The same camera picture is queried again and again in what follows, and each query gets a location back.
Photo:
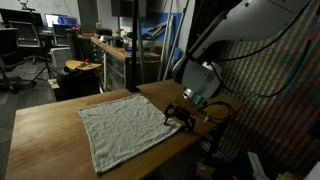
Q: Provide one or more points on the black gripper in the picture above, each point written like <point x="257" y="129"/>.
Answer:
<point x="182" y="114"/>

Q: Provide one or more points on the white terry cloth towel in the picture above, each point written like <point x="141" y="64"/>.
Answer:
<point x="121" y="129"/>

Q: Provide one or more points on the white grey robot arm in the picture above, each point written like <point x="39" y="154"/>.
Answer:
<point x="248" y="21"/>

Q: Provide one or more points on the wooden top drawer cabinet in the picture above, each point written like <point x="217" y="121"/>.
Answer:
<point x="116" y="64"/>

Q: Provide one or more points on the round wooden stool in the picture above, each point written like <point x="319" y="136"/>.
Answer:
<point x="81" y="65"/>

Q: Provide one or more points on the lit computer monitor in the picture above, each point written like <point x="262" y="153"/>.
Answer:
<point x="54" y="19"/>

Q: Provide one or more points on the black mesh office chair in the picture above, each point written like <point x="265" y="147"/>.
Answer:
<point x="27" y="38"/>

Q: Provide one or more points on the black vertical camera pole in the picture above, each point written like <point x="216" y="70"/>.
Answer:
<point x="133" y="87"/>

